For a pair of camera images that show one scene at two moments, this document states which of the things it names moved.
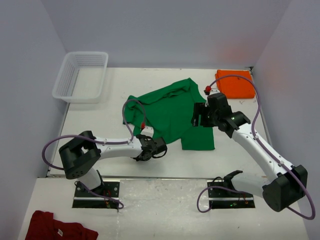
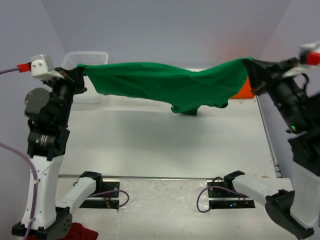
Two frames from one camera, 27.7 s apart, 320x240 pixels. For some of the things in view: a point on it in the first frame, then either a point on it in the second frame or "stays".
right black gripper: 200,108 → 261,73
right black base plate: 220,198 stays
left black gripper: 136,158 → 74,76
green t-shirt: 169,110 → 185,89
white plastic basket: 81,77 stays
